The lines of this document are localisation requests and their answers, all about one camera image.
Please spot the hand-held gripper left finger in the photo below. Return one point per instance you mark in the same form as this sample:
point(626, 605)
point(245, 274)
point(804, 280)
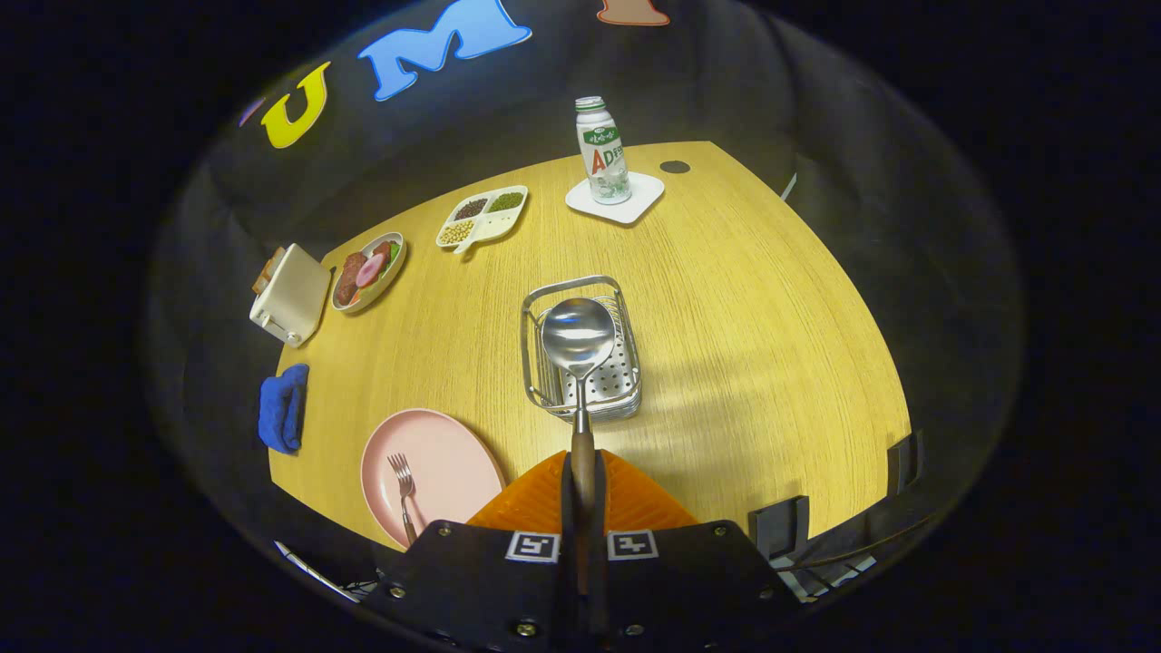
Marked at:
point(566, 499)

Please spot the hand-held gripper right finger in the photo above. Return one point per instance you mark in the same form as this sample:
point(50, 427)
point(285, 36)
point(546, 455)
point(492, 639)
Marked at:
point(600, 503)

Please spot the pink plate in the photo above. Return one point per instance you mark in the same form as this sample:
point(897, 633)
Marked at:
point(449, 472)

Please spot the black table clamp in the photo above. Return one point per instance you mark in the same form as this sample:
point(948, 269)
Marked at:
point(780, 528)
point(904, 462)

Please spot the white divided tray with beans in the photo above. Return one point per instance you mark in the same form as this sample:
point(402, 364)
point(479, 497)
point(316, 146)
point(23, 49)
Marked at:
point(490, 218)

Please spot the blue cloth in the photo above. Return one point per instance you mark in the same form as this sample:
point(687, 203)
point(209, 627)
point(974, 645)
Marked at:
point(281, 408)

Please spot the plate of toy food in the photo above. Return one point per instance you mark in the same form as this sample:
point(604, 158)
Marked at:
point(367, 272)

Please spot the white square coaster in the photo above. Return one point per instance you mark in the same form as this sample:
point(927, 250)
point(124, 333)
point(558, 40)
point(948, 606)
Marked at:
point(639, 195)

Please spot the cream toaster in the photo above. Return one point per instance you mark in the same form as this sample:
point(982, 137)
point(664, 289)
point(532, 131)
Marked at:
point(290, 295)

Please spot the dark table grommet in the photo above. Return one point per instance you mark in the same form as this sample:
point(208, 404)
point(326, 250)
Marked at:
point(675, 167)

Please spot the white drink bottle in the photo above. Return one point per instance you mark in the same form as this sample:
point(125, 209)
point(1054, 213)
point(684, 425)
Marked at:
point(603, 150)

